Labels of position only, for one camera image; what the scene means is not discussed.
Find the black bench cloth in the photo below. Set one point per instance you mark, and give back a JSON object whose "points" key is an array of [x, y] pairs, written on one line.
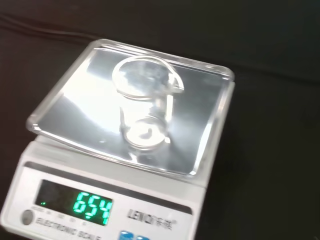
{"points": [[275, 125]]}

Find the white electronic balance steel pan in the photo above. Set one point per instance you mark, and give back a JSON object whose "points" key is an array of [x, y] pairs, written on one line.
{"points": [[150, 195]]}

